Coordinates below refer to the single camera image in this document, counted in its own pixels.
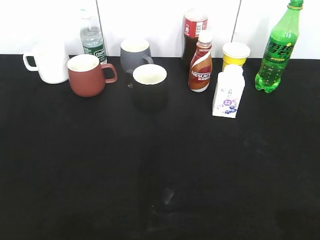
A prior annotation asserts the white ceramic mug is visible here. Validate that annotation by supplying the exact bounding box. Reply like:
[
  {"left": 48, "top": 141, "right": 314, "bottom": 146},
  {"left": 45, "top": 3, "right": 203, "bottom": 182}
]
[{"left": 22, "top": 40, "right": 70, "bottom": 84}]

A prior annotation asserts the clear water bottle green label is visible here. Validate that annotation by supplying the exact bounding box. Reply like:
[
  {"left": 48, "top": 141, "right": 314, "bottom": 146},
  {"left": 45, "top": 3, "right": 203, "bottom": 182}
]
[{"left": 80, "top": 8, "right": 107, "bottom": 64}]

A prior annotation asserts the grey ceramic mug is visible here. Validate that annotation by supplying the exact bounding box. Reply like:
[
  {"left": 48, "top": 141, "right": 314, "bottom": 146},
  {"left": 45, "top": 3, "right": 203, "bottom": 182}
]
[{"left": 120, "top": 38, "right": 154, "bottom": 72}]

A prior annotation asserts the white blueberry yogurt carton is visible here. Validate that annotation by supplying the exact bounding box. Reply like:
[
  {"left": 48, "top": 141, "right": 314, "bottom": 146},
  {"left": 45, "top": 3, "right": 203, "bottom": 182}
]
[{"left": 212, "top": 64, "right": 245, "bottom": 119}]

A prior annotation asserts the green Sprite bottle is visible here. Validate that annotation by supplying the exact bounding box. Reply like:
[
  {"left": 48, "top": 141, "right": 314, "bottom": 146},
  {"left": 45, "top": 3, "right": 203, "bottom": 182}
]
[{"left": 255, "top": 0, "right": 304, "bottom": 93}]

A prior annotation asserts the black ceramic mug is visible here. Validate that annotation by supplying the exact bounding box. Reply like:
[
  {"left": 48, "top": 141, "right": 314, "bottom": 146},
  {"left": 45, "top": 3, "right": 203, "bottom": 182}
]
[{"left": 126, "top": 64, "right": 168, "bottom": 113}]

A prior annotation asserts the red ceramic mug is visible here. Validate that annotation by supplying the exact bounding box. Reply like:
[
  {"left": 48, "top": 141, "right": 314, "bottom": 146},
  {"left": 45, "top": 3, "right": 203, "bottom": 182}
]
[{"left": 67, "top": 54, "right": 118, "bottom": 98}]

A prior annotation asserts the brown Nescafe coffee bottle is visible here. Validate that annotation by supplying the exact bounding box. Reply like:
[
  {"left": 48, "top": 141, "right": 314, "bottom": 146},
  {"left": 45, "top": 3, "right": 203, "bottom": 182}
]
[{"left": 188, "top": 29, "right": 213, "bottom": 93}]

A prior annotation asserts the cola bottle red label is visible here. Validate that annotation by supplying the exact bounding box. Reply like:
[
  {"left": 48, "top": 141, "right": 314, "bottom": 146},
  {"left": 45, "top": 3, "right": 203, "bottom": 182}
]
[{"left": 181, "top": 7, "right": 208, "bottom": 71}]

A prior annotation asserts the yellow cup white lid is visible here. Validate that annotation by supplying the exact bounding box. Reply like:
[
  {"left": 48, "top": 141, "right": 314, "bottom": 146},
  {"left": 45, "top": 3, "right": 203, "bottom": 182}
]
[{"left": 222, "top": 42, "right": 251, "bottom": 71}]

